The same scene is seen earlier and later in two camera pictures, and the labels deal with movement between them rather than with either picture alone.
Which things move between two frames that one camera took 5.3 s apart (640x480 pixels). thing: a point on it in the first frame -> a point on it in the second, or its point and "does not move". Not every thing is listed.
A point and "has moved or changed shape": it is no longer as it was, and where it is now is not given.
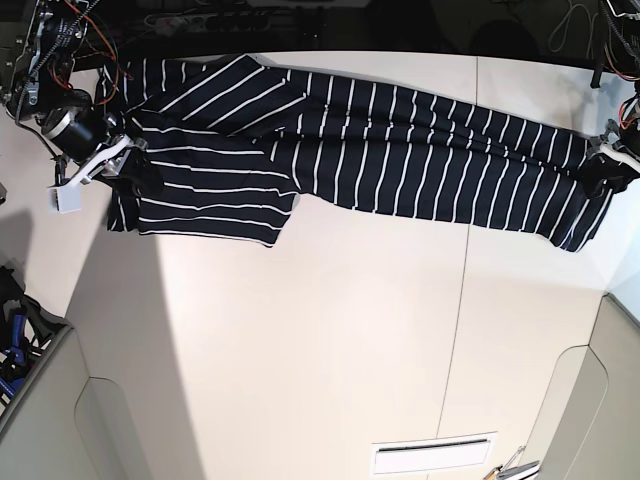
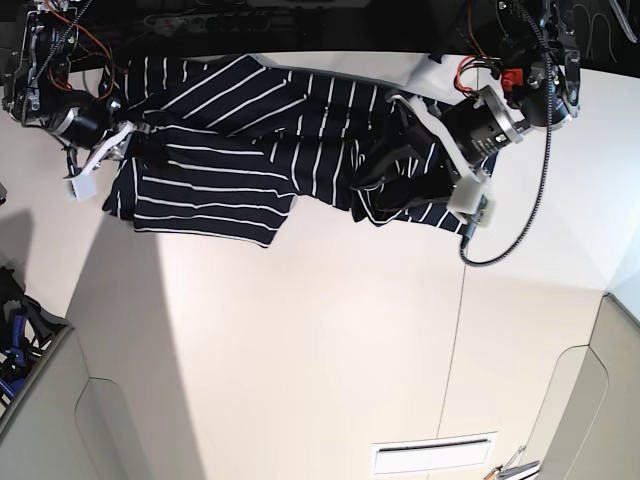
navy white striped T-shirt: x=240 y=144 has moved or changed shape
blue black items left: x=25 y=330 does not move
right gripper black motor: x=599 y=171 -> x=416 y=171
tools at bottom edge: x=512 y=470 does not move
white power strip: x=208 y=23 does not move
